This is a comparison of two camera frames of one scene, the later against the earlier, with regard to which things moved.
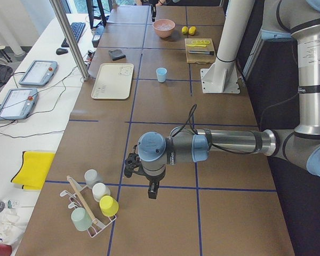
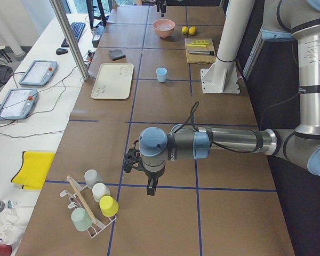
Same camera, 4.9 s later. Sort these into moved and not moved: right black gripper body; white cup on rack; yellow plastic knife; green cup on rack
Moved: right black gripper body
Not moved: yellow plastic knife; green cup on rack; white cup on rack
